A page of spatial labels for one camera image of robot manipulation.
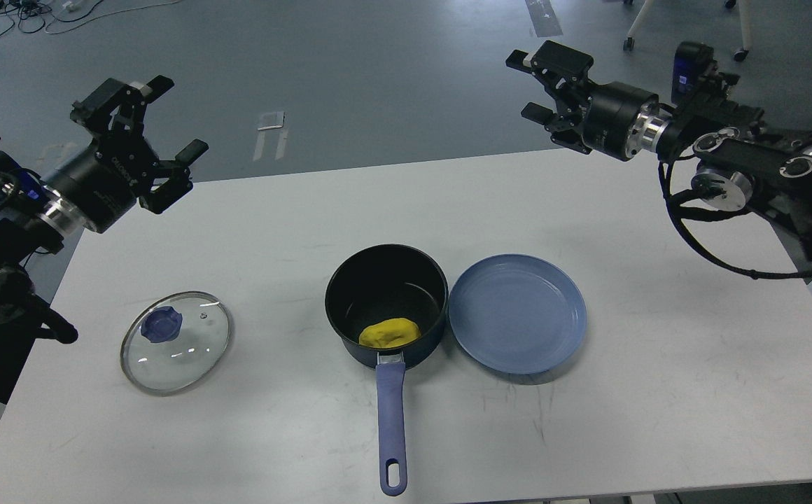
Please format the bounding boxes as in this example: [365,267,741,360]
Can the white chair legs with casters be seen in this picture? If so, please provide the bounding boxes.
[623,0,753,64]

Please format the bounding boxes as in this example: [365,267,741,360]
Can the tangled cables top left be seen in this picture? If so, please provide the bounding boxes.
[0,0,183,44]

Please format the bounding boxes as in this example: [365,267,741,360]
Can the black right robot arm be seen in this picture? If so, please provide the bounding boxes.
[505,41,812,280]

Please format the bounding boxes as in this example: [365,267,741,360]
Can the blue plate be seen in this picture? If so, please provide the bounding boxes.
[447,254,588,376]

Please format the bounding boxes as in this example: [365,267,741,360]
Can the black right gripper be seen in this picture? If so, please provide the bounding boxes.
[506,41,659,162]

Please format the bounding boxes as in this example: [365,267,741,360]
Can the dark blue saucepan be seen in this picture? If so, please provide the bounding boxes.
[325,244,449,497]

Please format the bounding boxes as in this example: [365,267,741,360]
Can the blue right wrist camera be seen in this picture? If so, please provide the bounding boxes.
[671,41,717,106]

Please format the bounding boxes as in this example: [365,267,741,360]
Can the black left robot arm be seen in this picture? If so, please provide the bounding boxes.
[0,76,208,344]

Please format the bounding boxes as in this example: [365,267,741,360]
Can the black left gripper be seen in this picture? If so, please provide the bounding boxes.
[43,76,209,233]

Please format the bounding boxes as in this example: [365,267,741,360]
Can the glass lid blue knob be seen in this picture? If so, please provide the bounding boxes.
[119,290,235,396]

